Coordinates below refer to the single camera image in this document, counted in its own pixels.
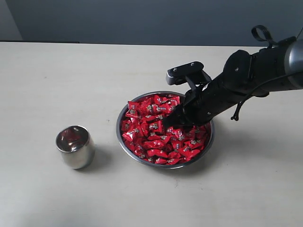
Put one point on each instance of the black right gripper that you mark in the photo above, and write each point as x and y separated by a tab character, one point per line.
202	104

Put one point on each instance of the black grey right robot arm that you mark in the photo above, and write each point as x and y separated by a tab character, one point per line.
278	67

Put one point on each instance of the pile of red candies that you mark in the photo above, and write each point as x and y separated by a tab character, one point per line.
151	139

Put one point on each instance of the stainless steel bowl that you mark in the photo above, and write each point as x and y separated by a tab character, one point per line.
127	151

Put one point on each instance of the stainless steel cup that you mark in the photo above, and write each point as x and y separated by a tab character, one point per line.
79	158

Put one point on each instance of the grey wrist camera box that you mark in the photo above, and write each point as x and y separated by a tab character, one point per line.
194	71

